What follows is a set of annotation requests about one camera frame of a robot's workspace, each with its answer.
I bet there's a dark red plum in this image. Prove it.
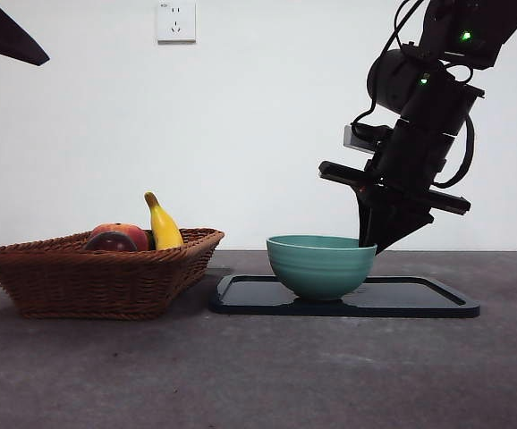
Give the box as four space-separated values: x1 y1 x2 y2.
83 231 138 252

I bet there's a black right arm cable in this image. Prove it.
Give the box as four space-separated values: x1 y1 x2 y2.
434 114 475 188

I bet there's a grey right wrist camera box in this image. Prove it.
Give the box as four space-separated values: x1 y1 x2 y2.
343 124 378 156

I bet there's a teal ribbed bowl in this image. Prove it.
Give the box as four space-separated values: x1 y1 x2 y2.
266 234 378 301

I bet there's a black rectangular tray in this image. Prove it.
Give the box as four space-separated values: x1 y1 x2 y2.
208 274 482 319

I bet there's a yellow banana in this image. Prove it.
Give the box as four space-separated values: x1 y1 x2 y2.
144 191 185 251

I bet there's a brown wicker basket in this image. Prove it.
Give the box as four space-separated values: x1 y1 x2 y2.
0 228 226 321

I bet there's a red orange peach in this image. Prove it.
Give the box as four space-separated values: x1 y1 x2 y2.
90 222 150 251

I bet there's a white wall socket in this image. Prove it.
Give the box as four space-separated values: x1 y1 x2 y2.
157 0 197 45

